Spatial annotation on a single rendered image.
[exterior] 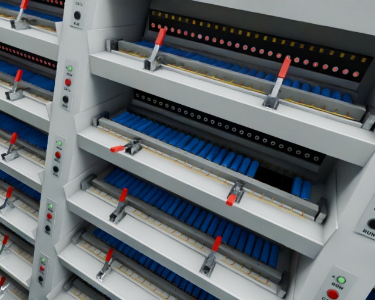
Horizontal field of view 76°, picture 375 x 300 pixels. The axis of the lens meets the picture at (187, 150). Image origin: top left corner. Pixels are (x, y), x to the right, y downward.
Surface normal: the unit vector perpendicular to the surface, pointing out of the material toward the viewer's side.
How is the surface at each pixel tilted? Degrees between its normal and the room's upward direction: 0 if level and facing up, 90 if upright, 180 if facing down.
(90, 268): 21
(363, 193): 90
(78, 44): 90
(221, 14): 90
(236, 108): 110
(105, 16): 90
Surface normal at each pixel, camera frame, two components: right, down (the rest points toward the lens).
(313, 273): -0.38, 0.16
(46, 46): -0.45, 0.47
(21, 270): 0.13, -0.80
